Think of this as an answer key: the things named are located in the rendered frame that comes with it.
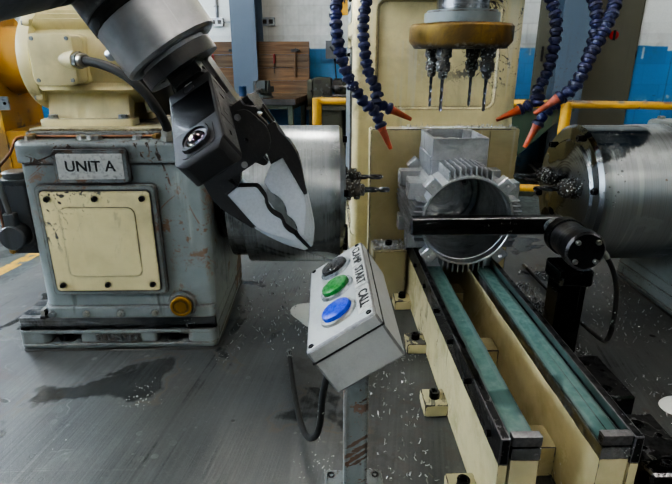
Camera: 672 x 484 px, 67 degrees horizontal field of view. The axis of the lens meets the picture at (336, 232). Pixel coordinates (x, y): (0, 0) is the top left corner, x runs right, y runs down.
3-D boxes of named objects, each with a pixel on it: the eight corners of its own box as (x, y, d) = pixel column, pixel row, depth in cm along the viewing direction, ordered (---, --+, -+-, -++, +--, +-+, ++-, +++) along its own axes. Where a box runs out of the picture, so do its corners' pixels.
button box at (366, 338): (333, 304, 60) (308, 270, 59) (384, 273, 59) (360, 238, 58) (337, 395, 44) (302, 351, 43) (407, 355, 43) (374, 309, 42)
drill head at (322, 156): (188, 235, 110) (177, 118, 102) (357, 234, 111) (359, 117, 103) (152, 284, 87) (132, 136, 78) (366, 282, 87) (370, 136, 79)
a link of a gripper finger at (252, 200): (310, 231, 55) (259, 160, 52) (309, 251, 49) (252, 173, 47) (286, 246, 55) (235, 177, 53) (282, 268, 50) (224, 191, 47)
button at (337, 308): (330, 321, 48) (319, 307, 47) (357, 305, 47) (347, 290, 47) (331, 338, 45) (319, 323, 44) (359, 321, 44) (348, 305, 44)
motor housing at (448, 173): (394, 235, 109) (397, 146, 102) (482, 235, 109) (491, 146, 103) (409, 273, 90) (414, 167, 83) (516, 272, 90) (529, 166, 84)
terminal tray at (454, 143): (417, 164, 104) (419, 129, 101) (469, 164, 104) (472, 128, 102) (429, 178, 92) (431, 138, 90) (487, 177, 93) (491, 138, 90)
